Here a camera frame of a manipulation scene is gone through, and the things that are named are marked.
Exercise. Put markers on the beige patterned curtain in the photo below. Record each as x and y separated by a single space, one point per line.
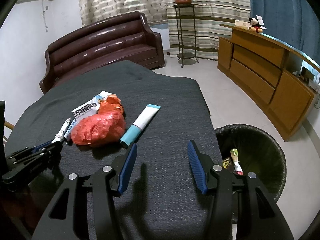
120 0

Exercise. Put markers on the dark grey tablecloth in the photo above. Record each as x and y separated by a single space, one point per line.
162 105

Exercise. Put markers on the blue curtain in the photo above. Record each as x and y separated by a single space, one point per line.
282 12

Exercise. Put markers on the black-lined trash bin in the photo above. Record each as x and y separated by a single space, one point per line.
262 155

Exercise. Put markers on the mouse plush toy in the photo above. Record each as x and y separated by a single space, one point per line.
255 25

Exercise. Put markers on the white teal tube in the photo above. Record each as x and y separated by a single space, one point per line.
143 120

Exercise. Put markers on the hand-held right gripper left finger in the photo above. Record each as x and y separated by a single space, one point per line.
127 170

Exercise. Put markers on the white card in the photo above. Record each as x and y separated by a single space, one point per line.
260 19

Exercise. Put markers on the metal plant stand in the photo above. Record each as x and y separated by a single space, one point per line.
187 56

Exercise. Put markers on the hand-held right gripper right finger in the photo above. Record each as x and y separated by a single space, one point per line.
197 170

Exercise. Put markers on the yellow green wrapper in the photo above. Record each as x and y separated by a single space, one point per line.
234 155

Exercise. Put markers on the wooden rail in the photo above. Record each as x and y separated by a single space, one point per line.
8 125

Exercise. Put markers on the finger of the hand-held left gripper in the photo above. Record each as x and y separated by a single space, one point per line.
42 157
41 147

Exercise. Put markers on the wooden cabinet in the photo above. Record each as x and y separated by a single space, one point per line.
250 72

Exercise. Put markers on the thin wall conduit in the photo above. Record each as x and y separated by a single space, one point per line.
46 17

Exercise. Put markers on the dark small box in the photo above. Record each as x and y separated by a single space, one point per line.
307 73

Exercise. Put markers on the black packet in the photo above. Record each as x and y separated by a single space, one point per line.
226 164

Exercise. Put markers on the brown leather sofa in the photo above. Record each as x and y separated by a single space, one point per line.
105 50

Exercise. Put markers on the small blue white wrapper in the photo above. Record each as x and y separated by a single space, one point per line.
69 130

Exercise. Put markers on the tissue box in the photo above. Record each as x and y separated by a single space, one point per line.
242 23

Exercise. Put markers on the white red wrapper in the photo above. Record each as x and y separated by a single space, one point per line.
238 169

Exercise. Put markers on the striped curtain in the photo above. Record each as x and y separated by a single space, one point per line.
220 17

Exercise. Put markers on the orange plastic bag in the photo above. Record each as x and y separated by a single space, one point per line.
100 128

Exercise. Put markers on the white printed packet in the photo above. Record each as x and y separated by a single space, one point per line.
83 110

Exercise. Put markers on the black panel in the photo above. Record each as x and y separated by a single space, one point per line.
2 120

